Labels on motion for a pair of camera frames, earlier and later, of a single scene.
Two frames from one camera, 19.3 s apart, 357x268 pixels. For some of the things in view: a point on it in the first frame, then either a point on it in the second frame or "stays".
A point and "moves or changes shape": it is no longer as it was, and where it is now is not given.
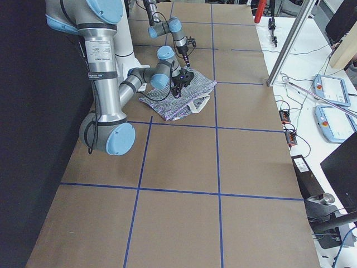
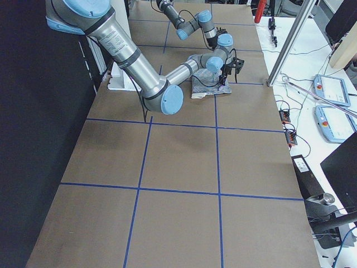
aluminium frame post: [291, 42] stays
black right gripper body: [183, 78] -> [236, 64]
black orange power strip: [284, 116] stays
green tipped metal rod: [286, 81] stays
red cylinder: [259, 11] stays
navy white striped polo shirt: [192, 98] moves or changes shape
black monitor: [340, 168] stays
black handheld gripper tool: [271, 26] stays
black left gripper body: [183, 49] -> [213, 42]
